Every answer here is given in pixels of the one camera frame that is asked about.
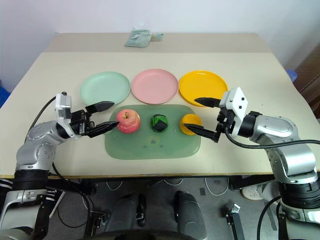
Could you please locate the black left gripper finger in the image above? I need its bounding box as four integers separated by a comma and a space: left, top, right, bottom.
86, 120, 120, 139
85, 100, 116, 114

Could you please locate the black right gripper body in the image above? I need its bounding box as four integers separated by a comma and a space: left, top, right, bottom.
216, 106, 236, 135

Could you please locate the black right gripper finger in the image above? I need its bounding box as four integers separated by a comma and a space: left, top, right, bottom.
194, 97, 223, 109
182, 123, 223, 144

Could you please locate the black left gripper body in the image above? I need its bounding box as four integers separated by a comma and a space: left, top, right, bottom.
69, 109, 97, 137

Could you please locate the orange fruit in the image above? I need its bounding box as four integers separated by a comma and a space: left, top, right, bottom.
179, 113, 203, 137

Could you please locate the yellow plate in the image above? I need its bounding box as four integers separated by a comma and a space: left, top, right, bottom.
178, 70, 229, 108

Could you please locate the light green plate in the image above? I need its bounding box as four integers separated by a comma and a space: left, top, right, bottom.
79, 71, 132, 107

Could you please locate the dark green vegetable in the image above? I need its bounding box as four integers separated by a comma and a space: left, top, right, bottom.
149, 113, 169, 134

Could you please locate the pink plate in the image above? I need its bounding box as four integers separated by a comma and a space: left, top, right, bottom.
131, 68, 180, 105

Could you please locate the red apple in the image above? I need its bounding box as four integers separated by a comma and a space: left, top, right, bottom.
115, 108, 142, 135

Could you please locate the translucent green tray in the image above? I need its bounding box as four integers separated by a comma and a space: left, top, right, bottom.
104, 103, 203, 160

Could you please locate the white shoe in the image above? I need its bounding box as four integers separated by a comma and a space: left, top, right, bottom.
240, 183, 270, 201

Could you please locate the clear plastic bag package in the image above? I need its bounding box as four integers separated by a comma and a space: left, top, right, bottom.
123, 27, 152, 49

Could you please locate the blue bin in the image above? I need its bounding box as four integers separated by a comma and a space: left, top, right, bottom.
0, 79, 11, 110

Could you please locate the small crumpled plastic bag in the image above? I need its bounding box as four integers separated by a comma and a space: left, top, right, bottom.
149, 31, 165, 42

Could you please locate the black white-striped trouser leg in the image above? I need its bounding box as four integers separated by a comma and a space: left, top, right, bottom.
45, 188, 67, 226

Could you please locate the dark grey rounded shape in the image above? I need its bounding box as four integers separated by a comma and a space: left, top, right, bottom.
104, 191, 147, 234
173, 190, 208, 240

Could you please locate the black and silver stand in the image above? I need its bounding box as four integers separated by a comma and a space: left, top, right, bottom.
221, 202, 247, 240

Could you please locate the brown wooden cabinet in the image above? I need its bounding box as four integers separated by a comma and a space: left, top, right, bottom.
294, 45, 320, 114

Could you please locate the black floor device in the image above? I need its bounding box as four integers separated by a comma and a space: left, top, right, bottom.
86, 211, 111, 236

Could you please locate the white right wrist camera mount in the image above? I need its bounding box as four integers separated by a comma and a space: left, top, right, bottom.
219, 86, 250, 139

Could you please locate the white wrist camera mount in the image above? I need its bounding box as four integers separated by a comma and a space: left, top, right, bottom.
219, 86, 250, 139
54, 92, 74, 126

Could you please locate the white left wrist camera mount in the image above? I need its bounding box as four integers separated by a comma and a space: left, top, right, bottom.
54, 92, 74, 126

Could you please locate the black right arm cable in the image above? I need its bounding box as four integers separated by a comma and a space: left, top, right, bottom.
223, 126, 320, 151

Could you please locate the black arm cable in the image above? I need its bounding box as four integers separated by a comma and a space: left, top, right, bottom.
223, 126, 320, 151
30, 95, 91, 201

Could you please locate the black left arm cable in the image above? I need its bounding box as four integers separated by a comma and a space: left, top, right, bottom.
30, 95, 91, 201

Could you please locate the black table frame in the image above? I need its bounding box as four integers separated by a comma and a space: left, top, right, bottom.
48, 174, 276, 190

